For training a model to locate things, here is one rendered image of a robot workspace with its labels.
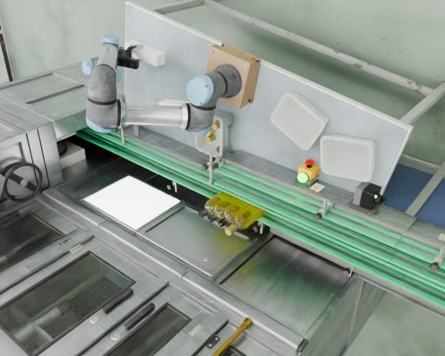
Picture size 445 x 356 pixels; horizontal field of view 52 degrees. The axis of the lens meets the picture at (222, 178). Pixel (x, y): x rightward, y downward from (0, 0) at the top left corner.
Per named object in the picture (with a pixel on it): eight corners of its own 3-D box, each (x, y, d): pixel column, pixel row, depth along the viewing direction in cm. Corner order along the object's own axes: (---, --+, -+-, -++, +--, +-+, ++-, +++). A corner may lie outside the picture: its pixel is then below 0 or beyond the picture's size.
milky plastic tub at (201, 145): (205, 143, 246) (195, 149, 240) (205, 104, 234) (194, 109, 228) (232, 153, 237) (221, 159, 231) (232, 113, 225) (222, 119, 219)
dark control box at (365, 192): (360, 195, 198) (352, 203, 193) (364, 179, 194) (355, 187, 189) (378, 202, 194) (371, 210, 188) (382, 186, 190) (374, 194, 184)
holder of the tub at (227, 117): (206, 152, 249) (197, 157, 244) (206, 104, 235) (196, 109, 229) (232, 162, 240) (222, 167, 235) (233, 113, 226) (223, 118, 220)
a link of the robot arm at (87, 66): (91, 79, 220) (80, 73, 224) (109, 73, 228) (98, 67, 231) (91, 64, 216) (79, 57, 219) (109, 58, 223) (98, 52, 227)
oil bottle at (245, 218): (258, 206, 222) (232, 227, 208) (259, 196, 219) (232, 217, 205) (268, 210, 219) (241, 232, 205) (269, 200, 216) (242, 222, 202)
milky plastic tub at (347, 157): (329, 128, 196) (319, 135, 190) (381, 135, 183) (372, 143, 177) (330, 165, 204) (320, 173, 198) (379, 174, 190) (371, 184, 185)
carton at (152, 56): (133, 39, 249) (124, 42, 245) (164, 52, 238) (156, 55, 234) (133, 50, 253) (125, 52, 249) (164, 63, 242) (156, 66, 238)
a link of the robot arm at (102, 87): (85, 73, 172) (98, 31, 211) (85, 99, 178) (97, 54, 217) (117, 78, 174) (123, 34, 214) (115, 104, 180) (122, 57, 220)
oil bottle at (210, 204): (230, 193, 231) (203, 212, 217) (230, 184, 228) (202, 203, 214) (239, 198, 228) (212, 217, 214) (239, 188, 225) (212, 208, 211)
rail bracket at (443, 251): (438, 248, 172) (426, 268, 163) (443, 233, 168) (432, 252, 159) (450, 253, 170) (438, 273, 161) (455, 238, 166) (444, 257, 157)
